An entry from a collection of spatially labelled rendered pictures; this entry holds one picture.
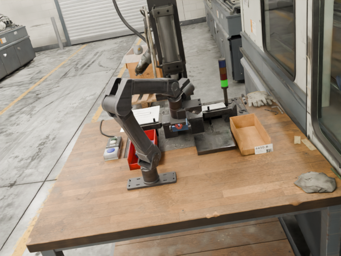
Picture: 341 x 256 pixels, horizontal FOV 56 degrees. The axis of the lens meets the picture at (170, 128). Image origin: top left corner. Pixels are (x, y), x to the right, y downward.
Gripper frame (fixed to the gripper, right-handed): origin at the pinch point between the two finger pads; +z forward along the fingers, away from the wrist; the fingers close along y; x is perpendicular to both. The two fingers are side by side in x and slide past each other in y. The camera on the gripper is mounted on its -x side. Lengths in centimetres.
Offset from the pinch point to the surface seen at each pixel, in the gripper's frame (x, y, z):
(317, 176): -46, -37, -8
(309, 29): -57, 15, -30
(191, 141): -4.6, 0.8, 12.9
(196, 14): -91, 815, 460
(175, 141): 2.9, 3.1, 14.2
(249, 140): -30.4, -7.0, 8.1
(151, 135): 14.6, 8.8, 13.8
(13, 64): 402, 587, 373
